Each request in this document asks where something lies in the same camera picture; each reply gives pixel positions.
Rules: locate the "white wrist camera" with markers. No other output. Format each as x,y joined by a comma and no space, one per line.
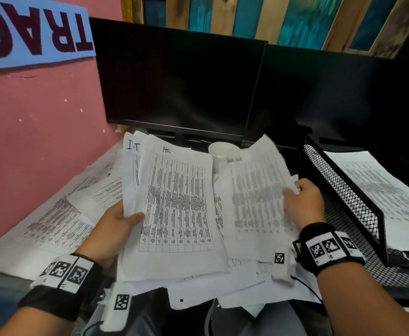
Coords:
283,272
115,318

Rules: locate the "yellow paper scrap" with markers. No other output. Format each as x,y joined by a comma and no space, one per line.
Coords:
122,129

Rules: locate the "white paper cup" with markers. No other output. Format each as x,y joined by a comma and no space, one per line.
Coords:
220,152

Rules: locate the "blue sign with maroon letters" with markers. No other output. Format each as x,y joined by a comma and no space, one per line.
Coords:
29,31

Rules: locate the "pile of printed papers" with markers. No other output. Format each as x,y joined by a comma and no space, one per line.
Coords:
57,220

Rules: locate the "black mesh paper tray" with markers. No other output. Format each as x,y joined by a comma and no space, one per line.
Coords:
344,206

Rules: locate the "black computer monitor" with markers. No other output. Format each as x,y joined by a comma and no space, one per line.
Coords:
180,73
348,94

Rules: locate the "person's left forearm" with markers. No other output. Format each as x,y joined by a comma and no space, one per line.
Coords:
33,325

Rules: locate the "person's right forearm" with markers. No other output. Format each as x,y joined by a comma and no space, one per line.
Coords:
358,304

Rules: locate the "person's left hand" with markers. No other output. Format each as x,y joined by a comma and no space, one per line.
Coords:
110,234

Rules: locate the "white desk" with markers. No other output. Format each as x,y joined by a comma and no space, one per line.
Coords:
5,262

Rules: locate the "person's right hand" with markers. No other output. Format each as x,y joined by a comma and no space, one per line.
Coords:
304,206

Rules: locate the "white panel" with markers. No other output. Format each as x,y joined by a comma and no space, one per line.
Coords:
176,206

